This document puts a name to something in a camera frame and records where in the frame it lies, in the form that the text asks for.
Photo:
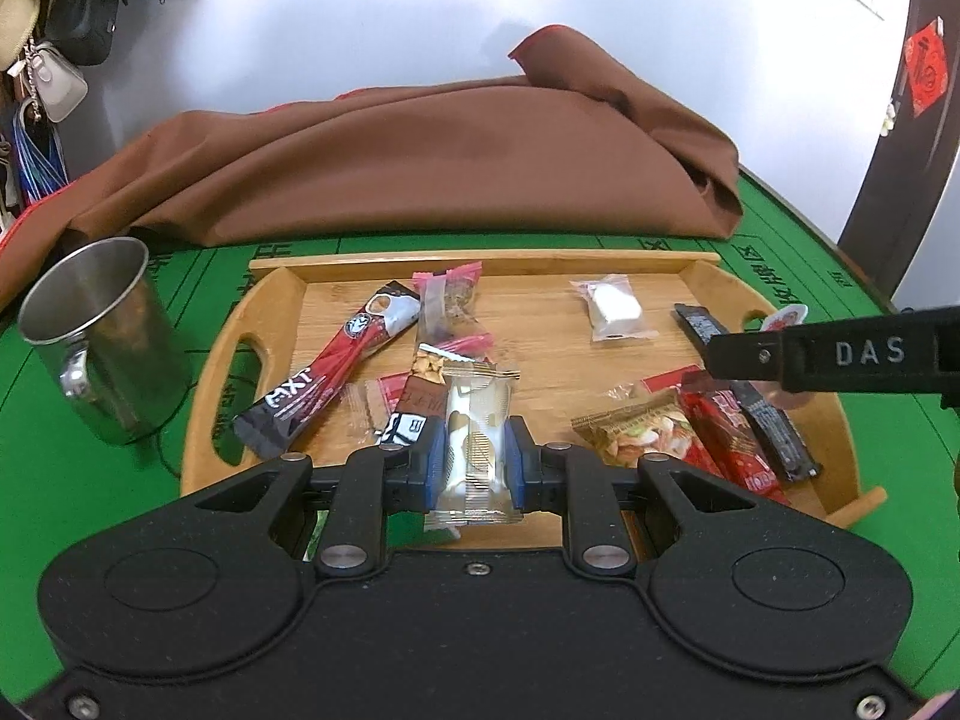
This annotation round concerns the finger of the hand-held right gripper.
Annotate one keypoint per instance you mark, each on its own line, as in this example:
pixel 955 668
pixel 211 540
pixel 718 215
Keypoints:
pixel 750 358

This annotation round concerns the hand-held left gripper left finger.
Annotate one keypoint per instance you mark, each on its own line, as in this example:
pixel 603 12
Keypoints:
pixel 439 465

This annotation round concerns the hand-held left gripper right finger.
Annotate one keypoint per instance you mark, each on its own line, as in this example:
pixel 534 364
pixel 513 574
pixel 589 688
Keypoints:
pixel 519 465

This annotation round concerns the clear jelly cup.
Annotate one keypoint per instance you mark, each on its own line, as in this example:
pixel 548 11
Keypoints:
pixel 787 315

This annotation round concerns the long black snack packet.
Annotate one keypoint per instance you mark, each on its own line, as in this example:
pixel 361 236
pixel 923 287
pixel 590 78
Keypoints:
pixel 780 435

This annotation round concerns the black white peanut packet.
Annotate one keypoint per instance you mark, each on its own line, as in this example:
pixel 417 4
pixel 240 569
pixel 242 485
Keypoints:
pixel 420 382

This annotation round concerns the red biscuit packet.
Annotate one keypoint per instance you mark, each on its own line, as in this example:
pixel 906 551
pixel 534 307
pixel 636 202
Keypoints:
pixel 667 382

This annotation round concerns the clear red-striped biscuit packet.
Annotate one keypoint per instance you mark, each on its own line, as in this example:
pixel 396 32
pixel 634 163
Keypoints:
pixel 386 390

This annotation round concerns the brown red chocolate bar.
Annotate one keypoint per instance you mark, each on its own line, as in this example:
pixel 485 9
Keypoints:
pixel 731 450

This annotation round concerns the gold red nut packet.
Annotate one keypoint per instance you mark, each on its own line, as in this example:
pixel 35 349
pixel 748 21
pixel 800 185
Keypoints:
pixel 637 435

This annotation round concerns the red black coffee stick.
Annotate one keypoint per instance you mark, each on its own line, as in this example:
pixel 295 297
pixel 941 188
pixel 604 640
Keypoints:
pixel 330 367

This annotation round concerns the clear white candy packet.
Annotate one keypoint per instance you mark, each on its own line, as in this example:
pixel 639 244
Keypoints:
pixel 611 307

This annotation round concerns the pink clear snack packet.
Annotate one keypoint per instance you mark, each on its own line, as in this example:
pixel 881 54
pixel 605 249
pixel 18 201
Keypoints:
pixel 446 300

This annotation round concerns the dark brown door panel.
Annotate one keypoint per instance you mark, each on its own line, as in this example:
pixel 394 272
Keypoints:
pixel 907 202

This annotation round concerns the white flower ornament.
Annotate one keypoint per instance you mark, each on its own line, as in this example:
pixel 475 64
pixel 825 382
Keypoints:
pixel 889 120

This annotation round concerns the red paper decoration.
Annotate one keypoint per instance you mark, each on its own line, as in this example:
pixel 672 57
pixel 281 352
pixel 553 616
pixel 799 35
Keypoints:
pixel 926 64

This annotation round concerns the brown cloth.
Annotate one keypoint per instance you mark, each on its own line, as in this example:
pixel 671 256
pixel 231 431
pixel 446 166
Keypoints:
pixel 412 165

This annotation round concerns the stainless steel mug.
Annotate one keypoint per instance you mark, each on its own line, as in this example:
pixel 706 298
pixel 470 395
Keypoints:
pixel 112 360

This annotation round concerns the blue striped bag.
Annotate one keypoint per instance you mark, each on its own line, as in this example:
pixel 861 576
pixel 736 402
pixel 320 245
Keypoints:
pixel 41 157

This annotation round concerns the black bag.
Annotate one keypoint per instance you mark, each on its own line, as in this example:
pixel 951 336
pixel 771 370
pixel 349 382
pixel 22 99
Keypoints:
pixel 82 15

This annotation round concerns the beige hat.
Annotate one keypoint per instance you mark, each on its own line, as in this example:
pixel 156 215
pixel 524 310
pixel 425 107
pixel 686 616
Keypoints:
pixel 15 0

